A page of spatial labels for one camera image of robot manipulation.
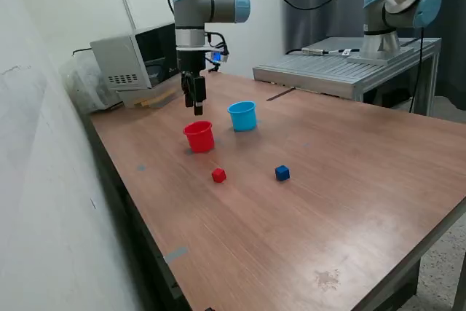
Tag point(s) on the blue plastic bin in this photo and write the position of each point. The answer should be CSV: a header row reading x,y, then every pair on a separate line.
x,y
243,118

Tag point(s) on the aluminium mounting plate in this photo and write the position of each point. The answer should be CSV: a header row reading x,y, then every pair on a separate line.
x,y
378,59

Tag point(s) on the white warning tag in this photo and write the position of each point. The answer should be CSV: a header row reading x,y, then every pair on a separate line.
x,y
347,51

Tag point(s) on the grey tape strip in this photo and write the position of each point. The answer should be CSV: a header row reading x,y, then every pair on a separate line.
x,y
175,255

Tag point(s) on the aluminium profile robot stand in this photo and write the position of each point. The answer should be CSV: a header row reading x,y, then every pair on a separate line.
x,y
327,70

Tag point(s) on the red plastic bin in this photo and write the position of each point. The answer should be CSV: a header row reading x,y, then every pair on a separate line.
x,y
199,140

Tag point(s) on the silver connector box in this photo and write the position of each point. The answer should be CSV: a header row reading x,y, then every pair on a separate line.
x,y
314,51

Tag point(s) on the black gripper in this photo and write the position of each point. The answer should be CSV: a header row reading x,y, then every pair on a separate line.
x,y
191,61

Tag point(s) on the red cube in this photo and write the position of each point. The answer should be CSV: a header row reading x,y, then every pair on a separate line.
x,y
218,176

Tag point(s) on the blue cube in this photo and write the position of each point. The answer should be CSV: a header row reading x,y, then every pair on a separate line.
x,y
282,173

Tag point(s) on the clear plastic bag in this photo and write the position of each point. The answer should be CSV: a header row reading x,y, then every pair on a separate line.
x,y
82,81

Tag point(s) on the silver microwave oven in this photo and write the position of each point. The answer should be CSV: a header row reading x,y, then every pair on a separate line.
x,y
113,56

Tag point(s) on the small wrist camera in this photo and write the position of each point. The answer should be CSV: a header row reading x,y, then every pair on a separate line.
x,y
216,56

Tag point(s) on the wooden sticks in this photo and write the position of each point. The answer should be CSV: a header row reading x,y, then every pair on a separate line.
x,y
154,99

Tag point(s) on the thin white rod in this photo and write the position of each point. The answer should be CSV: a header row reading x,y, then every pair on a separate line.
x,y
129,14

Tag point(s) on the dark flat strip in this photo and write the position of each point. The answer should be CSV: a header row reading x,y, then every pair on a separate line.
x,y
280,94

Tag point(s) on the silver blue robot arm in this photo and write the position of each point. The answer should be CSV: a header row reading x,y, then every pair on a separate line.
x,y
211,7

